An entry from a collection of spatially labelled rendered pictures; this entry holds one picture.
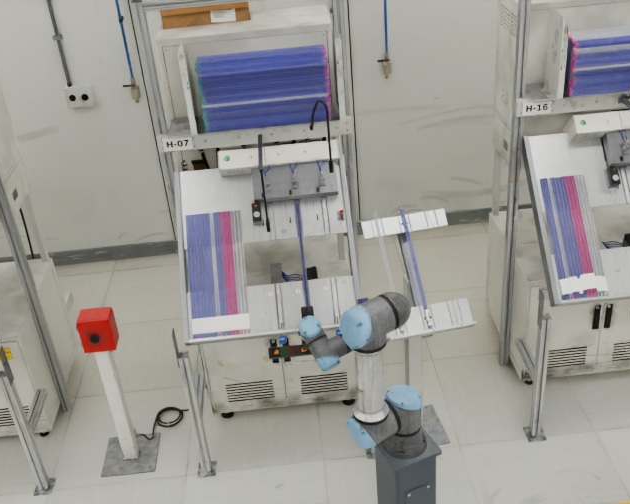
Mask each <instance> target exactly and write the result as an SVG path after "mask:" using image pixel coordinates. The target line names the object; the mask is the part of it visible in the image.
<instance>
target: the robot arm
mask: <svg viewBox="0 0 630 504"><path fill-rule="evenodd" d="M410 314H411V306H410V303H409V301H408V299H407V298H406V297H405V296H404V295H402V294H400V293H398V292H385V293H382V294H380V295H378V296H376V297H374V298H372V299H369V300H367V301H365V302H363V303H361V304H359V305H355V306H353V307H351V308H350V309H349V310H347V311H345V312H344V313H343V314H342V316H341V318H340V332H341V333H340V334H338V335H336V336H334V337H332V338H330V339H328V337H327V335H326V334H325V332H324V330H323V328H322V326H321V322H320V321H319V320H318V319H317V318H316V317H314V311H313V306H305V307H301V316H302V320H301V321H300V323H299V331H298V335H299V336H301V339H302V349H303V352H304V350H309V349H310V351H311V353H312V355H313V357H314V359H315V361H316V363H317V364H318V365H319V367H320V369H321V370H322V371H328V370H330V369H332V368H334V367H336V366H337V365H339V364H340V362H341V361H340V357H342V356H344V355H346V354H348V353H350V352H352V351H354V357H355V374H356V392H357V402H356V403H355V404H354V406H353V416H352V417H349V418H348V419H347V420H346V426H347V429H348V431H349V433H350V435H351V436H352V438H353V439H354V441H355V442H356V443H357V444H358V445H359V446H360V447H362V448H364V449H369V448H371V447H373V446H376V445H377V444H378V443H380V442H382V441H383V447H384V449H385V451H386V452H387V453H388V454H389V455H391V456H392V457H395V458H398V459H405V460H406V459H413V458H416V457H418V456H420V455H421V454H422V453H423V452H424V451H425V450H426V447H427V437H426V434H425V432H424V430H423V428H422V414H421V407H422V402H421V396H420V394H419V392H418V391H417V390H416V389H414V388H413V387H410V386H407V385H394V386H392V387H390V388H389V389H388V390H387V392H386V395H385V396H386V398H385V399H384V393H383V361H382V350H383V349H384V348H385V347H386V344H387V334H388V333H390V332H392V331H394V330H396V329H398V328H400V327H401V326H402V325H404V324H405V323H406V322H407V321H408V319H409V317H410ZM303 345H305V348H303Z"/></svg>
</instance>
